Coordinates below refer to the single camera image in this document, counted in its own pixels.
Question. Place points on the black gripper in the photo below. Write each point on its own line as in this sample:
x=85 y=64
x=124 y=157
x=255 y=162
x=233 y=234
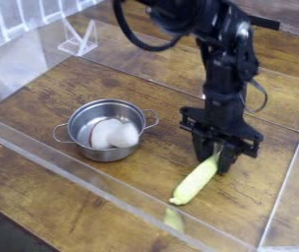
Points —
x=218 y=123

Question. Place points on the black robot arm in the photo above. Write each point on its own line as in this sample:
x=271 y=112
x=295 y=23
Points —
x=222 y=29

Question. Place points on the white mushroom toy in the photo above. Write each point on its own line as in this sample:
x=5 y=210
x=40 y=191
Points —
x=112 y=134

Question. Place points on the small steel pot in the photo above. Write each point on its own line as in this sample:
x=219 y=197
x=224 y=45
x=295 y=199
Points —
x=76 y=130

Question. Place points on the clear acrylic enclosure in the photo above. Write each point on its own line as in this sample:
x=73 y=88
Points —
x=246 y=211

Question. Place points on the black bar on wall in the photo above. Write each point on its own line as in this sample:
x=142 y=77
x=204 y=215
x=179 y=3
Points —
x=265 y=23

